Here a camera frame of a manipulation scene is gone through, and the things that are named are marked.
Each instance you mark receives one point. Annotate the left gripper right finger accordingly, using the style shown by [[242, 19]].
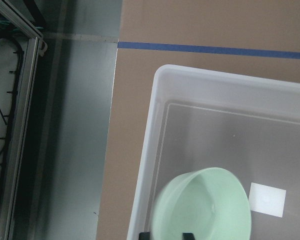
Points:
[[188, 236]]

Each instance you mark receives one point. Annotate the clear plastic storage box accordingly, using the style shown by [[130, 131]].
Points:
[[247, 125]]

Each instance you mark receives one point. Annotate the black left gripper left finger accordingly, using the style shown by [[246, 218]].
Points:
[[144, 236]]

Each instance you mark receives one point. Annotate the aluminium frame rail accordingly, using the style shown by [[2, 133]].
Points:
[[21, 44]]

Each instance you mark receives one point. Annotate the green ceramic bowl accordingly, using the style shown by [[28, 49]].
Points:
[[210, 203]]

